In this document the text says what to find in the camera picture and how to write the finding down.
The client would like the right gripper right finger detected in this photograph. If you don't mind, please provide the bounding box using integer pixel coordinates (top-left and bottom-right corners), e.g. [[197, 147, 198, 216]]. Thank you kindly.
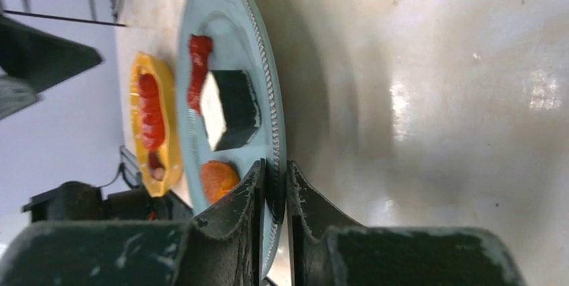
[[287, 161, 525, 285]]

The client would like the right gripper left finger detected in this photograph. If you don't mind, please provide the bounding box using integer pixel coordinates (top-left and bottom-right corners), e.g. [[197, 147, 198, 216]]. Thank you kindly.
[[1, 159, 266, 285]]

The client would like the grey-blue plate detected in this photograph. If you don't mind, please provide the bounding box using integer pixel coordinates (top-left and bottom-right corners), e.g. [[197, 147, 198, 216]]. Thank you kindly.
[[175, 0, 287, 275]]

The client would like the yellow scalloped plate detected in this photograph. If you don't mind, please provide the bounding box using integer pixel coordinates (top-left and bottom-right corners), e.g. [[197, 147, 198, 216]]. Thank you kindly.
[[129, 52, 183, 197]]

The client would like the small red sausage piece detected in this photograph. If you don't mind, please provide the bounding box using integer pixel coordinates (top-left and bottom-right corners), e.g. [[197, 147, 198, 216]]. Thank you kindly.
[[187, 34, 213, 116]]

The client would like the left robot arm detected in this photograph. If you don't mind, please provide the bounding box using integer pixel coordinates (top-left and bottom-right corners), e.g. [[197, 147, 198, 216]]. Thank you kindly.
[[1, 15, 103, 119]]

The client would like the orange fried piece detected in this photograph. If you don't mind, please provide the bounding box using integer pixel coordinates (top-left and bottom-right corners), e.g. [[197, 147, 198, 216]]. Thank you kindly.
[[201, 160, 240, 204]]

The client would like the dark octopus tentacle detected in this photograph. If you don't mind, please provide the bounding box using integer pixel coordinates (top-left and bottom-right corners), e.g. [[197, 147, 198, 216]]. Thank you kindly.
[[148, 151, 165, 181]]

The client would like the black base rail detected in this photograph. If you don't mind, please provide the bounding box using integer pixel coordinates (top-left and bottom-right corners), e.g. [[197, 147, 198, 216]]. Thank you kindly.
[[21, 146, 193, 223]]

